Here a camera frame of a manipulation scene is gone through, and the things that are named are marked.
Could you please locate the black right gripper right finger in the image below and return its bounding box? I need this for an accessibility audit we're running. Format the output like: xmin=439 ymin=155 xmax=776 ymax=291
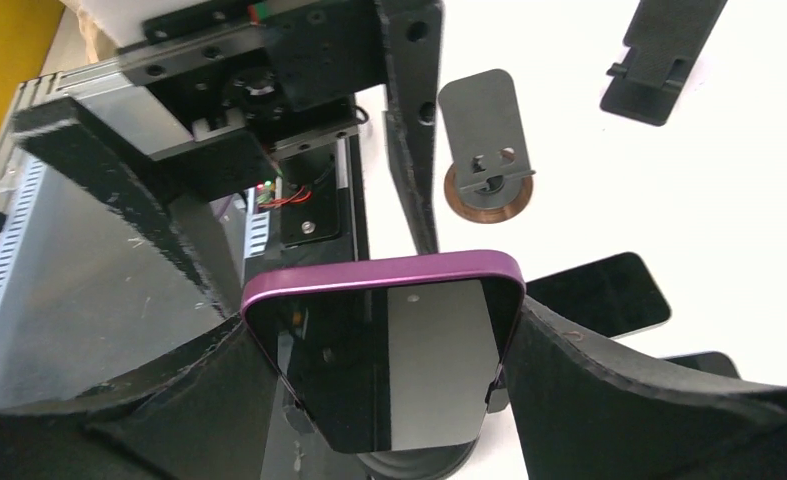
xmin=504 ymin=298 xmax=787 ymax=479

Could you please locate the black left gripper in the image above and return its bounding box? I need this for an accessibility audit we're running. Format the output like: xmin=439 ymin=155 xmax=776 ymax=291
xmin=8 ymin=0 xmax=446 ymax=256

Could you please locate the grey stand with brown base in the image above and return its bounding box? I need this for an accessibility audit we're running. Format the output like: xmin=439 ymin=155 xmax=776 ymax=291
xmin=438 ymin=69 xmax=535 ymax=224

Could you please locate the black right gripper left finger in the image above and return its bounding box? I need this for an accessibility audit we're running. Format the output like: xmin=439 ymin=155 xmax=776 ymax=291
xmin=0 ymin=319 xmax=276 ymax=479

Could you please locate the black round disc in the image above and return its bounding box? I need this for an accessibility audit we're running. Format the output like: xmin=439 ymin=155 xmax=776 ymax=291
xmin=355 ymin=440 xmax=478 ymax=480

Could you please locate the purple phone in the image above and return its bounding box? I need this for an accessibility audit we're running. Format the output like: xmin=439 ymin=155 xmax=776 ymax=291
xmin=241 ymin=250 xmax=525 ymax=454

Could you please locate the black phone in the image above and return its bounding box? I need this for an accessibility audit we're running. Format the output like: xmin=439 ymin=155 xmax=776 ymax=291
xmin=527 ymin=252 xmax=671 ymax=338

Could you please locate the black folding phone stand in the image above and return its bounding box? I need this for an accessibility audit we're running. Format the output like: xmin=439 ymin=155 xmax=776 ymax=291
xmin=600 ymin=0 xmax=726 ymax=126

